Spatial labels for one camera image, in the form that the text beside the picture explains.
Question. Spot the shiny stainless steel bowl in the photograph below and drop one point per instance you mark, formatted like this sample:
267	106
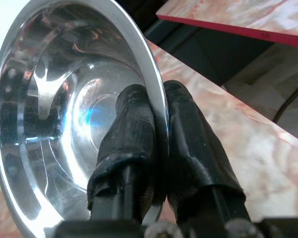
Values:
72	111

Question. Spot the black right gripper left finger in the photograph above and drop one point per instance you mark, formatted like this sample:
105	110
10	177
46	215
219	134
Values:
129	138

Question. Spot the marble-patterned table with red edge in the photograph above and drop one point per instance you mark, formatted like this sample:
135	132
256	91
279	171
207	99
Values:
241	17

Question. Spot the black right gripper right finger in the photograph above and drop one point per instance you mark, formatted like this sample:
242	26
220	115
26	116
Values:
191	148

